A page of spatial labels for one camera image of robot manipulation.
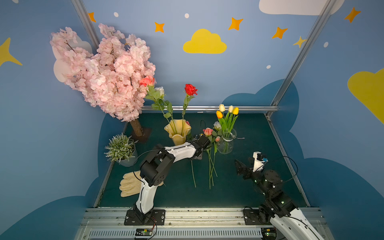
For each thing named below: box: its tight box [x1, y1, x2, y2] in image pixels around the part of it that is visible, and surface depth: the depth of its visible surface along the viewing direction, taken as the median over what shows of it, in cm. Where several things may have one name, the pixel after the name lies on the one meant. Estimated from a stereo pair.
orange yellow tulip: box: [216, 110, 224, 119], surface depth 83 cm
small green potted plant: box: [104, 133, 139, 168], surface depth 84 cm
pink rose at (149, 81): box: [139, 75, 172, 127], surface depth 73 cm
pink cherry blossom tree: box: [49, 24, 156, 137], surface depth 63 cm
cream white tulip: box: [226, 105, 234, 136], surface depth 90 cm
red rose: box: [181, 84, 199, 136], surface depth 83 cm
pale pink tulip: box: [219, 104, 226, 119], surface depth 86 cm
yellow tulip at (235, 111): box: [229, 107, 239, 136], surface depth 88 cm
